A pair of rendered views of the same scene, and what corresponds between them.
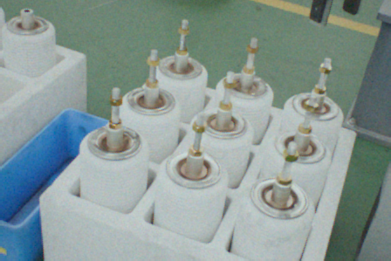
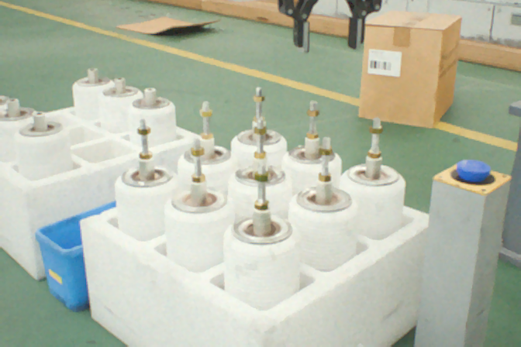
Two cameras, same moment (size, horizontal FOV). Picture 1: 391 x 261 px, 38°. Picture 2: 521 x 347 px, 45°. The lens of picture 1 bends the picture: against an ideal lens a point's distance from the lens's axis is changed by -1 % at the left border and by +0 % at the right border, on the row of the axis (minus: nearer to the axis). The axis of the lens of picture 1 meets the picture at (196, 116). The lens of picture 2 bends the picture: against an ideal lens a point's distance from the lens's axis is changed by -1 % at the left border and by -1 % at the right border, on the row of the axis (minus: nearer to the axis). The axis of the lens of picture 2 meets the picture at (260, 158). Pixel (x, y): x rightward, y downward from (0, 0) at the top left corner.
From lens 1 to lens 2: 0.45 m
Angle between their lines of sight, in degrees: 27
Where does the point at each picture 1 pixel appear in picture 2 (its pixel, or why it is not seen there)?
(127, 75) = not seen: hidden behind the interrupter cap
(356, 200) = not seen: hidden behind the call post
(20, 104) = (119, 163)
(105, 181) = (126, 206)
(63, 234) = (96, 260)
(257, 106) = (312, 171)
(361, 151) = (501, 275)
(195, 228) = (189, 257)
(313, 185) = (327, 238)
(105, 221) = (119, 242)
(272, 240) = (239, 266)
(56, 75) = (165, 148)
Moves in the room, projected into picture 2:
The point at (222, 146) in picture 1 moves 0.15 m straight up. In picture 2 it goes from (246, 191) to (246, 89)
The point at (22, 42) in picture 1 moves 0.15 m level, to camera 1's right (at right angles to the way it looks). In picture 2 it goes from (138, 114) to (203, 125)
